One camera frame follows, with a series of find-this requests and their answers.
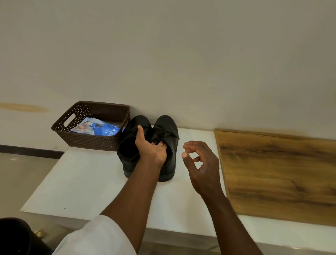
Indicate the person's right forearm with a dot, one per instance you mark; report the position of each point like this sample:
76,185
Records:
231,226

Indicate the person's left forearm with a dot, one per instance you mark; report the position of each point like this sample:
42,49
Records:
134,202

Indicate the blue and white plastic packet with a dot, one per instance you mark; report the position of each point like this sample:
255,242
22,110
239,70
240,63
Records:
105,130

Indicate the person's left hand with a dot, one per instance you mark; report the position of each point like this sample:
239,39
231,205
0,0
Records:
151,153

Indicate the person's right hand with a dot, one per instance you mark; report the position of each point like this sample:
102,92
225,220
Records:
206,173

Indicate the small golden object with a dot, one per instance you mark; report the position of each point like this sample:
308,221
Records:
40,233

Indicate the black shoelace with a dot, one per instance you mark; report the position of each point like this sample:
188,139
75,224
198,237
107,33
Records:
170,134

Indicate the brown perforated plastic basket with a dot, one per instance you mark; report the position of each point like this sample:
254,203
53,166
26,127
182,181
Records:
89,143

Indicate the person's white shirt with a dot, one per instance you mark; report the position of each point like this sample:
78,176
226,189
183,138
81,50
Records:
94,239

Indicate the wooden board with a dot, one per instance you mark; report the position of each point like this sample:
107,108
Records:
283,178

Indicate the black bucket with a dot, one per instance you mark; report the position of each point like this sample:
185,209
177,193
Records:
15,239

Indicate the black leather shoe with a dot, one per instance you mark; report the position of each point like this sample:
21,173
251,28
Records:
131,149
168,126

